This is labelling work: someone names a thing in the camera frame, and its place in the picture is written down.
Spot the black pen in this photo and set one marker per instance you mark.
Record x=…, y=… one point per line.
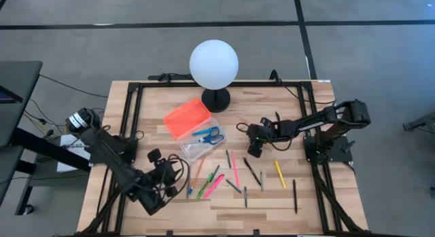
x=252, y=172
x=295, y=196

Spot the thin pink pen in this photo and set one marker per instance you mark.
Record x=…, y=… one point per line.
x=235, y=169

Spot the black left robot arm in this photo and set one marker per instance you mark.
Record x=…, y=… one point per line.
x=112, y=155

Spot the orange pencil with blue eraser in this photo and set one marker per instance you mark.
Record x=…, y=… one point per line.
x=198, y=170

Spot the pink highlighter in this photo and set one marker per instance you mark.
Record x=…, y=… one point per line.
x=214, y=186

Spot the clear box with orange lid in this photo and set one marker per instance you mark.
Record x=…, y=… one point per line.
x=187, y=116

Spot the green highlighter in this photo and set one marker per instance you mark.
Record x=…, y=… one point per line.
x=209, y=178

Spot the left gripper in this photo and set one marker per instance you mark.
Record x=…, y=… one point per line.
x=166, y=174

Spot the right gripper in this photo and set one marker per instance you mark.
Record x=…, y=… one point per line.
x=260, y=136

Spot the white globe table lamp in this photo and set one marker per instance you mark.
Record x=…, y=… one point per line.
x=214, y=64

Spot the black stand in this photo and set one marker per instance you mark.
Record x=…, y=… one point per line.
x=421, y=121

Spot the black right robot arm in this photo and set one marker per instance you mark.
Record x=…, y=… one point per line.
x=316, y=123

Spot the black desk beam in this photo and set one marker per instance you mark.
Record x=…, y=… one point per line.
x=40, y=147

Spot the yellow highlighter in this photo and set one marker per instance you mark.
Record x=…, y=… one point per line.
x=280, y=174

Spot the white paper box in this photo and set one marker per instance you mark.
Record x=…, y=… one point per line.
x=69, y=164

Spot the grey desk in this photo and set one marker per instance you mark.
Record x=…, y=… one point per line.
x=17, y=94

